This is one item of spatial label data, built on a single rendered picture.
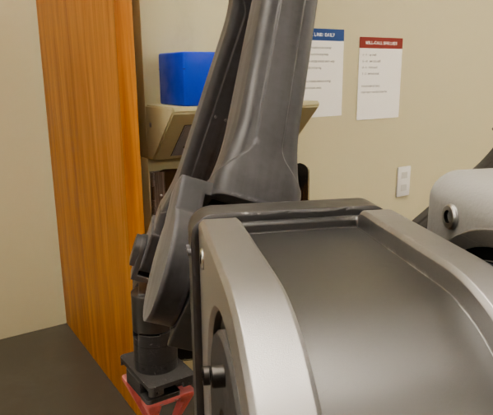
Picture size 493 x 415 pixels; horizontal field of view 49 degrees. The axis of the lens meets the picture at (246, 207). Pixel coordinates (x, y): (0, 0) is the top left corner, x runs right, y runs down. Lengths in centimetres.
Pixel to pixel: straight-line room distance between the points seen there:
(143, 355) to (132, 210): 30
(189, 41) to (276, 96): 68
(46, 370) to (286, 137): 101
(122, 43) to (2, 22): 53
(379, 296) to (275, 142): 23
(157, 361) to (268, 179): 41
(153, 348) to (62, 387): 54
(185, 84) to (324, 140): 97
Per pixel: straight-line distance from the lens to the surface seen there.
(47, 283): 150
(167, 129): 96
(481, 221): 20
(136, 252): 69
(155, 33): 104
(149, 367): 74
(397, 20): 207
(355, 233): 22
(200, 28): 108
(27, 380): 129
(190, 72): 95
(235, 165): 36
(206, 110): 61
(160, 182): 104
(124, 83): 92
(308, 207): 23
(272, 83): 40
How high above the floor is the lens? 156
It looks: 14 degrees down
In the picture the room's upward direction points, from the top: 1 degrees counter-clockwise
